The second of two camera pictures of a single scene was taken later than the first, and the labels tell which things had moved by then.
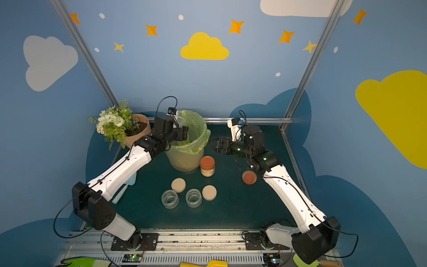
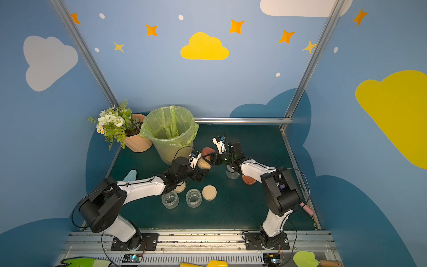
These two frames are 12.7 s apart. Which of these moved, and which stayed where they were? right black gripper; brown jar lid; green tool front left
Moved: right black gripper
Stayed: brown jar lid; green tool front left
